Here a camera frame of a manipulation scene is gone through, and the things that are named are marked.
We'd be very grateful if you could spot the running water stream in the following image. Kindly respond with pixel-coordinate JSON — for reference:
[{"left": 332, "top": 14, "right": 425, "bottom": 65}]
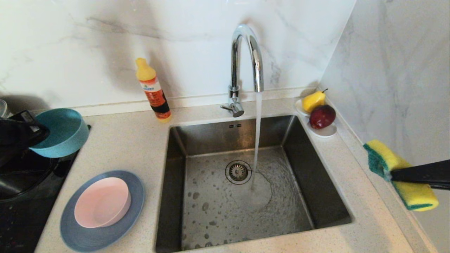
[{"left": 250, "top": 91, "right": 263, "bottom": 190}]

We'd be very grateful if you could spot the yellow pear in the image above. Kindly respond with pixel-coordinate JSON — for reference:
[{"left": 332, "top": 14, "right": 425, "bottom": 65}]
[{"left": 302, "top": 89, "right": 328, "bottom": 113}]

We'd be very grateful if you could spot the orange dish soap bottle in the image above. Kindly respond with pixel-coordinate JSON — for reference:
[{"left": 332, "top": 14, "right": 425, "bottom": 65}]
[{"left": 135, "top": 58, "right": 172, "bottom": 123}]

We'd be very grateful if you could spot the metal sink drain strainer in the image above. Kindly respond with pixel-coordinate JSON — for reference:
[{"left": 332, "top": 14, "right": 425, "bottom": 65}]
[{"left": 225, "top": 160, "right": 252, "bottom": 185}]

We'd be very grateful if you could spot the blue round plate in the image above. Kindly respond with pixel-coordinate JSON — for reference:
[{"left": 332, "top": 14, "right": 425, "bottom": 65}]
[{"left": 60, "top": 170, "right": 145, "bottom": 253}]

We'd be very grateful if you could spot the pink bowl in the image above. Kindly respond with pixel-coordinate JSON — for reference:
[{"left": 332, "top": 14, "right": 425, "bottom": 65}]
[{"left": 74, "top": 177, "right": 131, "bottom": 229}]

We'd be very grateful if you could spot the teal bowl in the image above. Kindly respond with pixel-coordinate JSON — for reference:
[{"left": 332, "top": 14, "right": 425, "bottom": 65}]
[{"left": 29, "top": 108, "right": 90, "bottom": 158}]

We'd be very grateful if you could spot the black induction cooktop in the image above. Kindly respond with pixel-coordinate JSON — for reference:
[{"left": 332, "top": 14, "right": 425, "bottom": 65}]
[{"left": 0, "top": 125, "right": 92, "bottom": 253}]

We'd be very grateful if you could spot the yellow green sponge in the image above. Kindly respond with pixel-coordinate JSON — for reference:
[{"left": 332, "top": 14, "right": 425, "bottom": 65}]
[{"left": 363, "top": 140, "right": 439, "bottom": 212}]

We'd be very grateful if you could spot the chrome faucet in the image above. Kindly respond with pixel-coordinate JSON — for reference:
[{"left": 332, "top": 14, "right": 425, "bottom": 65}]
[{"left": 220, "top": 24, "right": 264, "bottom": 118}]

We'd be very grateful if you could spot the red apple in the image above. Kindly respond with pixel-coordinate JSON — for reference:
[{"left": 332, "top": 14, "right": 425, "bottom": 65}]
[{"left": 309, "top": 104, "right": 336, "bottom": 130}]

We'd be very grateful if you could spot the stainless steel sink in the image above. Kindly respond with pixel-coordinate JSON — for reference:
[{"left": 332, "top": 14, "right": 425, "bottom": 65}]
[{"left": 155, "top": 114, "right": 354, "bottom": 253}]

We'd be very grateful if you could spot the white fruit dish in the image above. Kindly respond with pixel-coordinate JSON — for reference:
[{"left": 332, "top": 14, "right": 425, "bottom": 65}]
[{"left": 295, "top": 98, "right": 337, "bottom": 137}]

